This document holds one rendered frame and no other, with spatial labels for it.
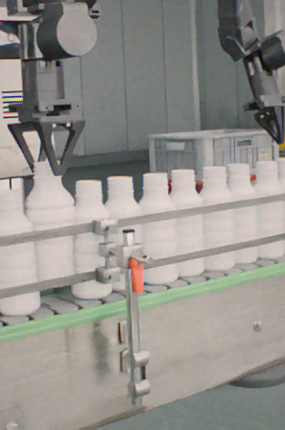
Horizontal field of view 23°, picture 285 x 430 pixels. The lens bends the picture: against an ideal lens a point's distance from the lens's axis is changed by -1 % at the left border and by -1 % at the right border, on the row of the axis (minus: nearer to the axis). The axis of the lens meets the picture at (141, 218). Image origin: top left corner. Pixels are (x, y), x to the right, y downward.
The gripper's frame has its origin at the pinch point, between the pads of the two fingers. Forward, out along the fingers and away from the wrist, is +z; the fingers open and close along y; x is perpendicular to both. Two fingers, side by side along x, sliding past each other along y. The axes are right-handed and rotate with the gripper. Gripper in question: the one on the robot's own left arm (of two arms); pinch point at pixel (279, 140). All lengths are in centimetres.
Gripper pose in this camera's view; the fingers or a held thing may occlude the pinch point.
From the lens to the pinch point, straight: 152.6
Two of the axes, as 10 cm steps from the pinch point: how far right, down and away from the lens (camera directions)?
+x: -5.3, 2.4, 8.2
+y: 8.1, -1.3, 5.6
